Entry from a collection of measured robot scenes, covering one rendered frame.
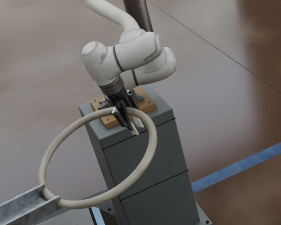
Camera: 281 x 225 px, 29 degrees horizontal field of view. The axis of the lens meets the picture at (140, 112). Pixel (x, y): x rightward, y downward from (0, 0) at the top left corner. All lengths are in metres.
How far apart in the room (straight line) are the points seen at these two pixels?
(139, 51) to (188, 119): 2.15
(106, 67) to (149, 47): 0.17
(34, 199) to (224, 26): 3.62
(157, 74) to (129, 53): 0.72
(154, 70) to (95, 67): 0.71
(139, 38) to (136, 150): 0.91
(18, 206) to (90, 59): 0.58
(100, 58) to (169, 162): 1.05
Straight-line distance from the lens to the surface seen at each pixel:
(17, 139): 4.47
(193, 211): 3.09
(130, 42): 1.93
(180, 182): 2.93
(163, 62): 2.60
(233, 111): 4.00
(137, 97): 2.73
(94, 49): 1.92
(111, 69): 1.94
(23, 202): 2.00
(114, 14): 2.08
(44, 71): 5.40
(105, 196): 1.84
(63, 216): 2.13
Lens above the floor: 2.21
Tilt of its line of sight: 31 degrees down
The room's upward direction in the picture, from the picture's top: 16 degrees counter-clockwise
